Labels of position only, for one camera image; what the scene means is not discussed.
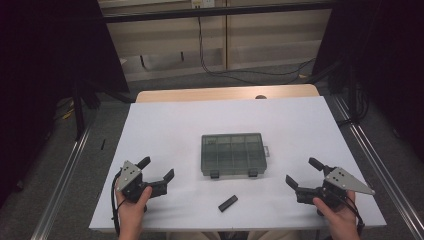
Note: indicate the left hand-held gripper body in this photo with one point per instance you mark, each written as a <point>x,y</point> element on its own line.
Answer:
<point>133,186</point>

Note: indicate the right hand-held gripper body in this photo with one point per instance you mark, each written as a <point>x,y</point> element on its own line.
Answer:
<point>336,181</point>

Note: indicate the beige wall cabinet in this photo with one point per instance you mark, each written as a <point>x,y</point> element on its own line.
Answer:
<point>266,36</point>

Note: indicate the small black rectangular bar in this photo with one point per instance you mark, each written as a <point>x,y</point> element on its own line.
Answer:
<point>228,203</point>

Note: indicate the wooden table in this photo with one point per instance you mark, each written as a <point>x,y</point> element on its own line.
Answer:
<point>216,93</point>

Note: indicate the black horizontal beam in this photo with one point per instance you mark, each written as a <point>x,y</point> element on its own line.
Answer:
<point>200,14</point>

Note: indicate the white wall outlet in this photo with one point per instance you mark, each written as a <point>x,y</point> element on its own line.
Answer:
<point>203,3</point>

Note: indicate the person's left hand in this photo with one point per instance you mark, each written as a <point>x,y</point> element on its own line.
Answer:
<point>131,213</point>

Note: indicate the metal floor rail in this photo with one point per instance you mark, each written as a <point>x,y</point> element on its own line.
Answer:
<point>376,156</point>
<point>60,190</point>

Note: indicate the black curtain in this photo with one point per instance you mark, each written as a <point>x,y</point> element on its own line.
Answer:
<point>386,50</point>
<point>50,66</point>

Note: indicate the small yellow floor object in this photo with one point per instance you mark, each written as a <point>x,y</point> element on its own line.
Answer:
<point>68,115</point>

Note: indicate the small black floor object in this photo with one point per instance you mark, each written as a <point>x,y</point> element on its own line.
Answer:
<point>103,144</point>

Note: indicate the person's right hand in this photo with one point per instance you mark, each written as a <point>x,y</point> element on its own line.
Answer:
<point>338,218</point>

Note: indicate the clear grey compartment storage box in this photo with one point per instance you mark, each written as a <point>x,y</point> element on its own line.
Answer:
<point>233,155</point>

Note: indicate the black metal stand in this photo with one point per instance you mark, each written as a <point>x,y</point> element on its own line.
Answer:
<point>78,113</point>

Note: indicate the round brown table grommet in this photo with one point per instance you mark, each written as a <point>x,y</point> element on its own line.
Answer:
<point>260,97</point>

